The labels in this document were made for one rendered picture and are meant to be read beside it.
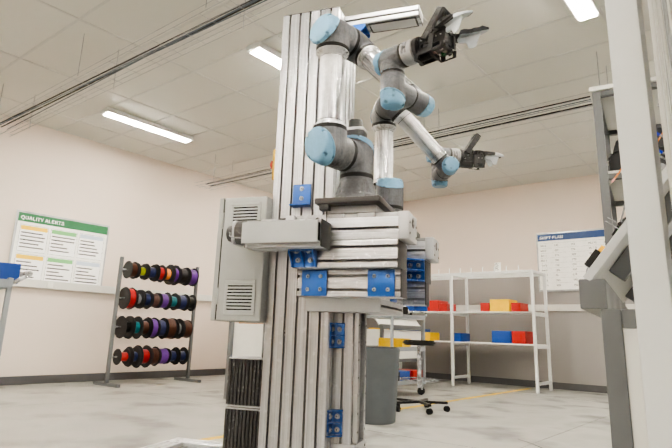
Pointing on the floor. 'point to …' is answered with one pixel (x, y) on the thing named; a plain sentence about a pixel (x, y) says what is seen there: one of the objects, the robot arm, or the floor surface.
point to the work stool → (418, 376)
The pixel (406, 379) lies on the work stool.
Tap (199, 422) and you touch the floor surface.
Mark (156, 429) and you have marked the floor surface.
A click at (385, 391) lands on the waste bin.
